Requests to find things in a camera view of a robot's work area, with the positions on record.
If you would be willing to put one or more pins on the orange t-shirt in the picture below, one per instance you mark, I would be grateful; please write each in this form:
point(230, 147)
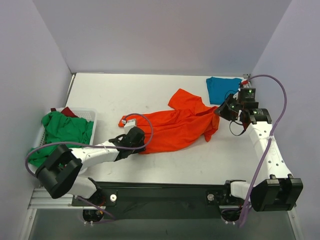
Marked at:
point(178, 128)

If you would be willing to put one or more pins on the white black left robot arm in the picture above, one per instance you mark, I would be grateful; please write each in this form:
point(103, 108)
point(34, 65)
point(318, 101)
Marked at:
point(60, 173)

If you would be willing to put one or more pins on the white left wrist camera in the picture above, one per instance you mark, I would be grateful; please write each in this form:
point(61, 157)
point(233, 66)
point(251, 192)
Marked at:
point(129, 124)

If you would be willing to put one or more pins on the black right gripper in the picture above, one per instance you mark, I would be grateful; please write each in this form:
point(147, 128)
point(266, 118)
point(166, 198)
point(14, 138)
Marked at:
point(226, 110)

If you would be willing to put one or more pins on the folded blue t-shirt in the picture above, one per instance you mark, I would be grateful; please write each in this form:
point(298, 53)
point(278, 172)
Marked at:
point(218, 88)

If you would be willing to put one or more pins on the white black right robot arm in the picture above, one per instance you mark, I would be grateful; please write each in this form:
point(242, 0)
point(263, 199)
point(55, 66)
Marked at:
point(274, 187)

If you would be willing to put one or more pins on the green t-shirt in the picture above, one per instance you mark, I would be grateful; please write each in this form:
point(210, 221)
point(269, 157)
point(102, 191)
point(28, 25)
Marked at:
point(59, 128)

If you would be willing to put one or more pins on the dark red t-shirt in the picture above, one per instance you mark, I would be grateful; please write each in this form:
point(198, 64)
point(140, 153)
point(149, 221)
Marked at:
point(65, 111)

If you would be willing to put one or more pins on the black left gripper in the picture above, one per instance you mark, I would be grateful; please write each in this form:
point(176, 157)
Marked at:
point(139, 135)

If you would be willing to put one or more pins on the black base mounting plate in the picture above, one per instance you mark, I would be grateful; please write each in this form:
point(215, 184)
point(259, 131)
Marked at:
point(164, 201)

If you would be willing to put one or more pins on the white perforated plastic basket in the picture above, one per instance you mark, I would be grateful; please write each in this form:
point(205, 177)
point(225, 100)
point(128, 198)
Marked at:
point(33, 150)

